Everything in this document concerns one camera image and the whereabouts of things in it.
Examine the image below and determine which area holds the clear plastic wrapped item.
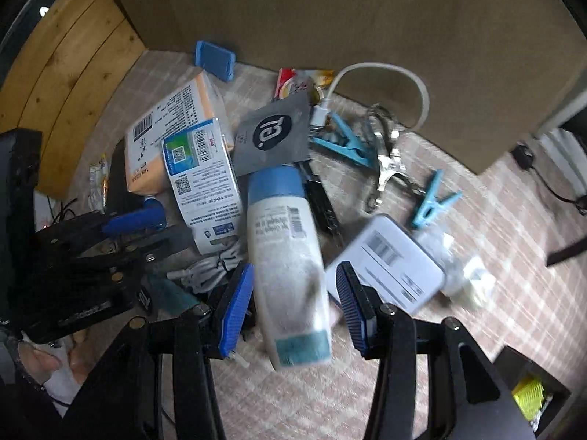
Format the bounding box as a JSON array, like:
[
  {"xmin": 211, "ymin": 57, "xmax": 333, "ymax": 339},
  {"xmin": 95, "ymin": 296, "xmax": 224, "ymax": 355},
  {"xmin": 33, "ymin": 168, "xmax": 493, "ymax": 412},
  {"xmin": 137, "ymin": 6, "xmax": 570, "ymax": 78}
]
[{"xmin": 413, "ymin": 231, "xmax": 496, "ymax": 310}]

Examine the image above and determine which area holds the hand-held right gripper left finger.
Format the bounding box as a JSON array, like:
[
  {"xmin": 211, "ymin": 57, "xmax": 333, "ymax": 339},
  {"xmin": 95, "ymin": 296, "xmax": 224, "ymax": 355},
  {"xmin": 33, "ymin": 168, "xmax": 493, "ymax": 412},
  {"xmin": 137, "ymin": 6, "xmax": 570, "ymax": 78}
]
[{"xmin": 62, "ymin": 262, "xmax": 255, "ymax": 440}]

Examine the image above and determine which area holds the white power adapter box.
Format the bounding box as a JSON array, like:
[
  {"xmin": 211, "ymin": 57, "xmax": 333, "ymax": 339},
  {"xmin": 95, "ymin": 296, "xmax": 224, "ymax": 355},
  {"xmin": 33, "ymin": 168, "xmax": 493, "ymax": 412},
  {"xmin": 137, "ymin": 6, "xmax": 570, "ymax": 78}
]
[{"xmin": 328, "ymin": 214, "xmax": 446, "ymax": 317}]

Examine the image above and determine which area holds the black cable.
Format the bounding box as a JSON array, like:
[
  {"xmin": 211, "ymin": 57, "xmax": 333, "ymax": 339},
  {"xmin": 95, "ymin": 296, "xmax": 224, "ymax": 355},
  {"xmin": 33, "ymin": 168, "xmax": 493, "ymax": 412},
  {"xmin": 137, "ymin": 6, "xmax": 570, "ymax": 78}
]
[{"xmin": 527, "ymin": 160, "xmax": 587, "ymax": 216}]

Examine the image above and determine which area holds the white blue label box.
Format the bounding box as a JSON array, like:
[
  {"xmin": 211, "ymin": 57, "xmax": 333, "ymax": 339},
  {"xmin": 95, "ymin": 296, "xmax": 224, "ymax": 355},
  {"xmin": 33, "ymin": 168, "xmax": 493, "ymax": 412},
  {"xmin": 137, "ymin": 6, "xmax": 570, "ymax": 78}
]
[{"xmin": 160, "ymin": 119, "xmax": 244, "ymax": 255}]

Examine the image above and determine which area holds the blue case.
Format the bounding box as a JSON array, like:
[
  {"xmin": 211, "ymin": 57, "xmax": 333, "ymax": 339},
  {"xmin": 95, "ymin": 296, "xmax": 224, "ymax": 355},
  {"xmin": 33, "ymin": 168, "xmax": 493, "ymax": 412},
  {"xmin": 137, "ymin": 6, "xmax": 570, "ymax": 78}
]
[{"xmin": 193, "ymin": 40, "xmax": 236, "ymax": 83}]

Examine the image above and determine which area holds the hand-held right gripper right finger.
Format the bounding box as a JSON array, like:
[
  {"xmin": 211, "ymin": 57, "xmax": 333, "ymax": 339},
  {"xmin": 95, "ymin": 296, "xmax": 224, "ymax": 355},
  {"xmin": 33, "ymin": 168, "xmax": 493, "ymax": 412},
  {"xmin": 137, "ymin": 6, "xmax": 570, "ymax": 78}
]
[{"xmin": 336, "ymin": 261, "xmax": 537, "ymax": 440}]

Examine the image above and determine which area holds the brown cardboard box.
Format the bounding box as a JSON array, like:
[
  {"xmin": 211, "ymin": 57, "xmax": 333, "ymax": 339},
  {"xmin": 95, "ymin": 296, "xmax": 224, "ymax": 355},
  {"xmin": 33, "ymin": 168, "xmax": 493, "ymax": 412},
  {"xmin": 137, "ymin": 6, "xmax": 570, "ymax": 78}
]
[{"xmin": 103, "ymin": 0, "xmax": 587, "ymax": 175}]

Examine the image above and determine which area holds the black comb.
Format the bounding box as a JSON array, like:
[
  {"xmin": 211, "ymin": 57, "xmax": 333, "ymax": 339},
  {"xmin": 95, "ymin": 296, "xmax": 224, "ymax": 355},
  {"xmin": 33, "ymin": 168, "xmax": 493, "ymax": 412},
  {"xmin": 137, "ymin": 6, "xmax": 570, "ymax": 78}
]
[{"xmin": 298, "ymin": 160, "xmax": 344, "ymax": 243}]

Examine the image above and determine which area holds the person's left hand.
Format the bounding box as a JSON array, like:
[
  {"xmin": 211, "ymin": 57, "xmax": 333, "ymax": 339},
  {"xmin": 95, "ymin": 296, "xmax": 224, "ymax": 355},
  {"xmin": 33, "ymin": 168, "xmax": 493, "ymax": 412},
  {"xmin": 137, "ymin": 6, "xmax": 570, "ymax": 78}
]
[{"xmin": 9, "ymin": 327, "xmax": 99, "ymax": 402}]

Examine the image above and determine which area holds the black table leg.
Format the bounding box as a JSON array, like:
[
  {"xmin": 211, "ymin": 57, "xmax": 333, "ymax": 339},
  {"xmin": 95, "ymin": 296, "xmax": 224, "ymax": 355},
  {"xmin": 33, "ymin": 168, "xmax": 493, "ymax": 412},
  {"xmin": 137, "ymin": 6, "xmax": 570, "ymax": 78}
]
[{"xmin": 546, "ymin": 238, "xmax": 587, "ymax": 267}]

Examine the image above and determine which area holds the small black adapter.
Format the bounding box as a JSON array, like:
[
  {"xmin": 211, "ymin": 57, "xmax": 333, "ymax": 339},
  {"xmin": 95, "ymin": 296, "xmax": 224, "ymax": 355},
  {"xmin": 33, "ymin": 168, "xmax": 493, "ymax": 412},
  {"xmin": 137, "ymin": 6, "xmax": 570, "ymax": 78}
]
[{"xmin": 511, "ymin": 144, "xmax": 535, "ymax": 170}]

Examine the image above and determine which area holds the red white sachet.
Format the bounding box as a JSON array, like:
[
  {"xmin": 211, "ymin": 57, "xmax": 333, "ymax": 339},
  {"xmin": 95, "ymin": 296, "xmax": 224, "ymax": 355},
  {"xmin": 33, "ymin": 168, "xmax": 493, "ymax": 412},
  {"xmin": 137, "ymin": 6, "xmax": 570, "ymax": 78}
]
[{"xmin": 274, "ymin": 68, "xmax": 315, "ymax": 100}]

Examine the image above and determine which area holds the yellow shuttlecock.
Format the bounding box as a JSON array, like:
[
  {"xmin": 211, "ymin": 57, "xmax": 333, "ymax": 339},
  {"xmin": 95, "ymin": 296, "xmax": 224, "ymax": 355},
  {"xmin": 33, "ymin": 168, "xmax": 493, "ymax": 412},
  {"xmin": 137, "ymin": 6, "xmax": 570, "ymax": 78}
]
[{"xmin": 511, "ymin": 376, "xmax": 546, "ymax": 420}]

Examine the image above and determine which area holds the metal clamp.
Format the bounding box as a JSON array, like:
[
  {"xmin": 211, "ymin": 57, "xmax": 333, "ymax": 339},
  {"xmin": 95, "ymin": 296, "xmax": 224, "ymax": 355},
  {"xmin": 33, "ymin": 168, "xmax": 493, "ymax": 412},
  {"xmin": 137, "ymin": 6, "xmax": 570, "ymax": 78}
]
[{"xmin": 362, "ymin": 104, "xmax": 427, "ymax": 214}]

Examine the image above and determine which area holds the grey foil packet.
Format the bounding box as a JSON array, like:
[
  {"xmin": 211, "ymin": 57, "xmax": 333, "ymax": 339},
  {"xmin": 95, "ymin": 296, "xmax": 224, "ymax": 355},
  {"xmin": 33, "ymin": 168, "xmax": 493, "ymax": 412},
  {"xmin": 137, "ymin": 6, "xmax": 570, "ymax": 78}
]
[{"xmin": 234, "ymin": 91, "xmax": 315, "ymax": 176}]

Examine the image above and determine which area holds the black bin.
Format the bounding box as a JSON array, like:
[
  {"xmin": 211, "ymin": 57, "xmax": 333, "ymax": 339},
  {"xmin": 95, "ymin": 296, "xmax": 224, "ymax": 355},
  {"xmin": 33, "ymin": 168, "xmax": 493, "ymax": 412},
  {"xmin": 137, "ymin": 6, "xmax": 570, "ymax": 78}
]
[{"xmin": 495, "ymin": 346, "xmax": 573, "ymax": 436}]

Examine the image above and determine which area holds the wooden board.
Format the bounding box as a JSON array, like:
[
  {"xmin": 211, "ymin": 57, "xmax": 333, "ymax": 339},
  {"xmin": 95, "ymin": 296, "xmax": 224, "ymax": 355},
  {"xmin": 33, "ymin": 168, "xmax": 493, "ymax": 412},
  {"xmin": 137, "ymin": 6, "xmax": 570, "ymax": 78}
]
[{"xmin": 0, "ymin": 0, "xmax": 147, "ymax": 195}]

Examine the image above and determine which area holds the small snack sachet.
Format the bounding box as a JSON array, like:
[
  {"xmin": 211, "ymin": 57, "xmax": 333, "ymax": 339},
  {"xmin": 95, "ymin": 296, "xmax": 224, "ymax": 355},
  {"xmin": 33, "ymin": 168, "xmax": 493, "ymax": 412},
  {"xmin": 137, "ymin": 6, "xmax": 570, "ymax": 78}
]
[{"xmin": 88, "ymin": 153, "xmax": 111, "ymax": 207}]

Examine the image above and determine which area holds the white bottle blue cap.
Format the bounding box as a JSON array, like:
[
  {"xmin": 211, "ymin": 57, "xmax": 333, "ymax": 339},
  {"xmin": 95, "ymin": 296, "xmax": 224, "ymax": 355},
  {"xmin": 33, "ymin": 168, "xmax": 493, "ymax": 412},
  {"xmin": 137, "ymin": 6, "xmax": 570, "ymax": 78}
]
[{"xmin": 247, "ymin": 165, "xmax": 333, "ymax": 372}]

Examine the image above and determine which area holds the pink plaid covered desktop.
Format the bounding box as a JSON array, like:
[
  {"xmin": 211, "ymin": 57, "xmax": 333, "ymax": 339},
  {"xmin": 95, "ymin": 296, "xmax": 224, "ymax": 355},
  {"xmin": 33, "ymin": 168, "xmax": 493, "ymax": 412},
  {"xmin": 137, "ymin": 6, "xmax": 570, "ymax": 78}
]
[{"xmin": 59, "ymin": 48, "xmax": 587, "ymax": 440}]

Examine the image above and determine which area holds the peach tissue pack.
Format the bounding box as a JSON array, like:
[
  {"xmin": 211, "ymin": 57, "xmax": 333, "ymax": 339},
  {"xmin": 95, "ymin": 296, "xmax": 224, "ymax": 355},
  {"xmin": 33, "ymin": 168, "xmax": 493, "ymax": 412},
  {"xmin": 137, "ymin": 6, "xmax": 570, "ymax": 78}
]
[{"xmin": 125, "ymin": 71, "xmax": 234, "ymax": 195}]

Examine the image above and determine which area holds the blue clothespin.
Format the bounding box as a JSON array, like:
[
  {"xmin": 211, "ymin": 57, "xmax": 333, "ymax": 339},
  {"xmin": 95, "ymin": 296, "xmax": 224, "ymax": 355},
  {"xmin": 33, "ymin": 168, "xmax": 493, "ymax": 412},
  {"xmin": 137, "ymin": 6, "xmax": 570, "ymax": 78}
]
[
  {"xmin": 312, "ymin": 112, "xmax": 377, "ymax": 168},
  {"xmin": 411, "ymin": 169, "xmax": 463, "ymax": 230}
]

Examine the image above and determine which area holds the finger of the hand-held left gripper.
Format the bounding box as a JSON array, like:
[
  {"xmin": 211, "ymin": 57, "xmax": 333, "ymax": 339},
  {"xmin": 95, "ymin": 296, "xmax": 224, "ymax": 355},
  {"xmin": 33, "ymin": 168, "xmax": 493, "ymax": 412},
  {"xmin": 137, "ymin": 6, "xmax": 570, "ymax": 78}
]
[
  {"xmin": 34, "ymin": 204, "xmax": 167, "ymax": 257},
  {"xmin": 69, "ymin": 225, "xmax": 196, "ymax": 285}
]

